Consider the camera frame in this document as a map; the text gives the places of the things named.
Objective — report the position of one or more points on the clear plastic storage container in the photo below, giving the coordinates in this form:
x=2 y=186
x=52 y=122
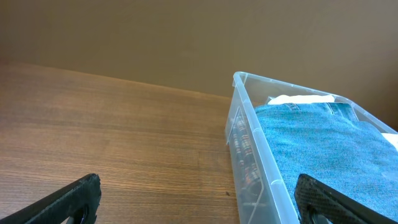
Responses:
x=275 y=205

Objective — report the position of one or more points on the plaid flannel shirt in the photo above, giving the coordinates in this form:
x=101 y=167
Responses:
x=248 y=180

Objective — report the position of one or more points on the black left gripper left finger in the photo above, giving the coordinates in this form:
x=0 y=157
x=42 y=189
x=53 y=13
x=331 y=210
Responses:
x=75 y=203

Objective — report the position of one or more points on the blue denim jeans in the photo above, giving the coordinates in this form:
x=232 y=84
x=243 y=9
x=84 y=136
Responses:
x=328 y=142

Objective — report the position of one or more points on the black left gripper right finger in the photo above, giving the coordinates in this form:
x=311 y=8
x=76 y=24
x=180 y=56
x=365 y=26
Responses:
x=318 y=203

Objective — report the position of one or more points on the cream cloth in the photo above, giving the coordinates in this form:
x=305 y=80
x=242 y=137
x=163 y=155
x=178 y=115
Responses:
x=307 y=99

